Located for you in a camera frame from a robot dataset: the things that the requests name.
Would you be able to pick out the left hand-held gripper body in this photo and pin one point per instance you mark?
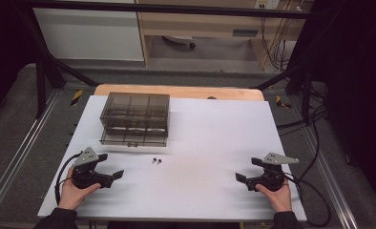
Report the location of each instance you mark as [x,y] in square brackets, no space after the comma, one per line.
[85,174]

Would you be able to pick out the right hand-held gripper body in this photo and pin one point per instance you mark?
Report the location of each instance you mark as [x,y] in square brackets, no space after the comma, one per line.
[270,178]

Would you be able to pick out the person's right hand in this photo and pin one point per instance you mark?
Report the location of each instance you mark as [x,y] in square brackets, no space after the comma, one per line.
[279,197]

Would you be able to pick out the person's left hand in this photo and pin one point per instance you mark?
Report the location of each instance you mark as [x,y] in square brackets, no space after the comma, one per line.
[72,194]

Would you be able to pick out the smoky transparent drawer organizer box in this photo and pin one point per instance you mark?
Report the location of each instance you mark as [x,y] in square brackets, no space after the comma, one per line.
[135,118]

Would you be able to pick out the white table mat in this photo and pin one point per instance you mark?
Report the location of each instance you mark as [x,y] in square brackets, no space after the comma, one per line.
[202,143]

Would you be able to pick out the black metal stand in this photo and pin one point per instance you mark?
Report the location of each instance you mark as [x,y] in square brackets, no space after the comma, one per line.
[43,76]
[303,82]

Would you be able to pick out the wooden table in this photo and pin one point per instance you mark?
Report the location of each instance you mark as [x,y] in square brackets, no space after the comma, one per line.
[183,91]

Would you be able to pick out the white cabinet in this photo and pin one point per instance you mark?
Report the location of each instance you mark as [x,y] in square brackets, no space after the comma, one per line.
[87,35]

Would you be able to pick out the office chair base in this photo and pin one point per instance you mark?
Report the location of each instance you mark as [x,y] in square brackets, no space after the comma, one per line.
[180,39]

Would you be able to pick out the light wooden desk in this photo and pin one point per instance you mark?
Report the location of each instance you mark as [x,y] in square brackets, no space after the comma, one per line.
[202,25]

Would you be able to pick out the white power strip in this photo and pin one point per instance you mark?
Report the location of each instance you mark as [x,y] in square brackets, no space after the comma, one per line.
[267,4]

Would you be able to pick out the aluminium floor rail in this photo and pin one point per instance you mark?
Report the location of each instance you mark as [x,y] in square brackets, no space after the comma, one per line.
[17,152]
[330,178]

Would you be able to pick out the black metal frame bar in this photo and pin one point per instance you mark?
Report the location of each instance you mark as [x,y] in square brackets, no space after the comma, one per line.
[176,9]

